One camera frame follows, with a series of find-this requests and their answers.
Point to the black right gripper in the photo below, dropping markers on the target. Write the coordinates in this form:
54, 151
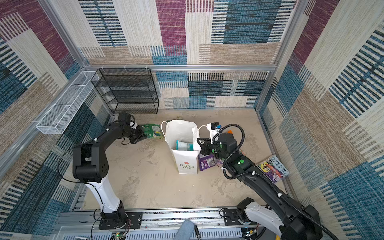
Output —
204, 147

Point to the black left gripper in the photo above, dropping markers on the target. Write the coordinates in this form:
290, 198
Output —
141, 135

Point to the green Fox's spring candy bag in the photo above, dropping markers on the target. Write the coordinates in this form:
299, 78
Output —
152, 131

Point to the teal candy bag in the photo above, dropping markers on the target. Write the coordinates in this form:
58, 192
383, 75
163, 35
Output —
182, 146

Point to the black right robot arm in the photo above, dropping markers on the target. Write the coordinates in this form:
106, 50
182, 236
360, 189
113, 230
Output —
270, 192

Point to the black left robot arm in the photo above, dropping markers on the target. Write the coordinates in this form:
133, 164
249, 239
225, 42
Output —
91, 167

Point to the purple candy bag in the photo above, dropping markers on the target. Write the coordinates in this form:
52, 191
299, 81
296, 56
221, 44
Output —
208, 161

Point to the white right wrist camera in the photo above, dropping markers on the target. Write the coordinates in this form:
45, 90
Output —
213, 128

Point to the black wire shelf rack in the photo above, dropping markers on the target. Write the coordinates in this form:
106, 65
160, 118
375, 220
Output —
127, 90

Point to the colourful leaflet by wall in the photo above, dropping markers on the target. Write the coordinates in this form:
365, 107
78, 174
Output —
273, 169

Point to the white wire mesh basket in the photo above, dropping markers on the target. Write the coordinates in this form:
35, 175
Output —
59, 116

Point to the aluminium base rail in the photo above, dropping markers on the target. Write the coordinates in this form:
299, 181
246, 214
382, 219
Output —
163, 224

